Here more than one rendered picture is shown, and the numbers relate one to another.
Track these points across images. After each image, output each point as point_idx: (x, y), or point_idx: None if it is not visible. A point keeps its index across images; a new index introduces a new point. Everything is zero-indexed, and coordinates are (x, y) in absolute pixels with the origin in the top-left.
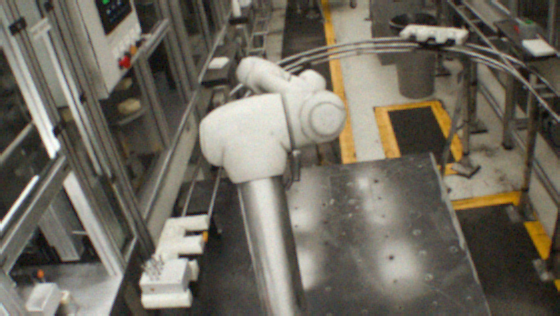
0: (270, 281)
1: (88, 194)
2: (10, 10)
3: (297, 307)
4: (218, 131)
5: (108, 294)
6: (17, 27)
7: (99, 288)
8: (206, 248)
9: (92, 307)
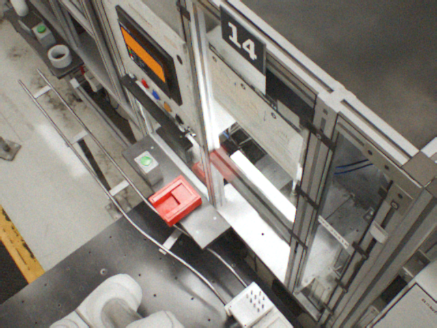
0: (118, 309)
1: (293, 263)
2: (308, 188)
3: (105, 316)
4: (151, 317)
5: (273, 263)
6: (303, 196)
7: (286, 262)
8: None
9: (272, 247)
